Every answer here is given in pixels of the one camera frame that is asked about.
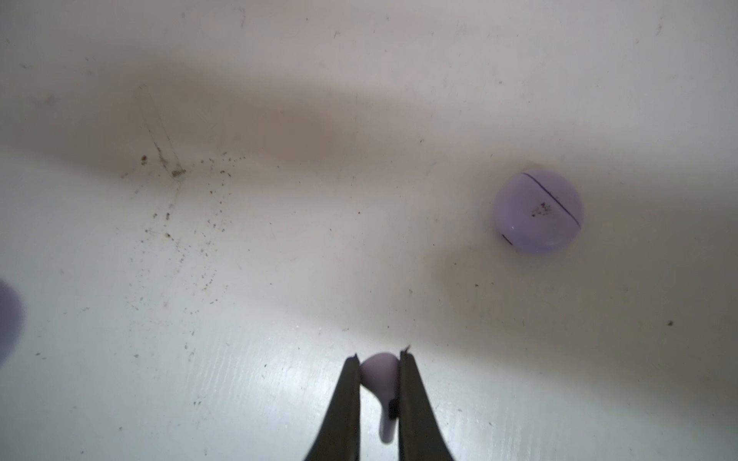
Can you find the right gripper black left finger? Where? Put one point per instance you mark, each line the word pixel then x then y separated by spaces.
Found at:
pixel 339 437

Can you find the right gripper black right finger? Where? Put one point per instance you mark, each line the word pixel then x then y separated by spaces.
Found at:
pixel 420 437

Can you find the purple round charging case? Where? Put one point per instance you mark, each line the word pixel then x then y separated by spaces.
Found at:
pixel 12 317

